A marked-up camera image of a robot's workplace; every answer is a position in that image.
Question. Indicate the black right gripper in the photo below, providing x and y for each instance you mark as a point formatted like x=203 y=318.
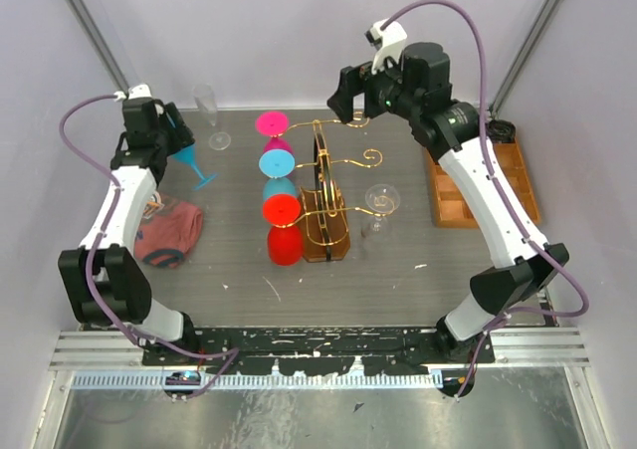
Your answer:
x=352 y=82

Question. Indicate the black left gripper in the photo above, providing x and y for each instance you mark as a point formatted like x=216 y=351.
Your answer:
x=181 y=135

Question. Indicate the light blue wine glass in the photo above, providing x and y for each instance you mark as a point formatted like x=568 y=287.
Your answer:
x=277 y=165
x=186 y=154

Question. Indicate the clear wine glass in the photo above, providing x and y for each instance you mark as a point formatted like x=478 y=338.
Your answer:
x=382 y=200
x=206 y=103

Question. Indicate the pink wine glass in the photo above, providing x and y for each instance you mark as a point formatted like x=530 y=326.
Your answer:
x=273 y=125

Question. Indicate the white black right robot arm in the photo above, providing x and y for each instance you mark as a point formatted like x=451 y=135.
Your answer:
x=417 y=88

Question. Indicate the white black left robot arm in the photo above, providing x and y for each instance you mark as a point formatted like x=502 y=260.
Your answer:
x=104 y=284

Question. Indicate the clear front wine glass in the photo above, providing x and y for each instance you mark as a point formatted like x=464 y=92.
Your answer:
x=382 y=200

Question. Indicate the red wine glass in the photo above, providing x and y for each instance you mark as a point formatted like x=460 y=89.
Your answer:
x=284 y=240

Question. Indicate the folded red t-shirt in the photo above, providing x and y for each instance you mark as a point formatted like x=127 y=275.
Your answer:
x=168 y=231

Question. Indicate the dark rubber bands pile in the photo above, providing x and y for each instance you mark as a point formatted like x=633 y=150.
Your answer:
x=500 y=131

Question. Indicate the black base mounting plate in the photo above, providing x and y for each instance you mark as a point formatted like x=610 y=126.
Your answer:
x=315 y=351

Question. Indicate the gold wire wine glass rack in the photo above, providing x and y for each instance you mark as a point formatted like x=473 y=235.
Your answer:
x=324 y=214

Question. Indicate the left aluminium corner post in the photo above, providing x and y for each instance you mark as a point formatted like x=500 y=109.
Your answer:
x=96 y=38

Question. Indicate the aluminium corner post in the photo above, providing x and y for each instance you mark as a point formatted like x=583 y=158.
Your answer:
x=96 y=38
x=539 y=26

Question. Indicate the right aluminium corner post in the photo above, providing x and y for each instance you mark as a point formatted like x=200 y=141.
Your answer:
x=539 y=26

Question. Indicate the aluminium front rail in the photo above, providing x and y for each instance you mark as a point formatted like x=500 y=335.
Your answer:
x=107 y=360

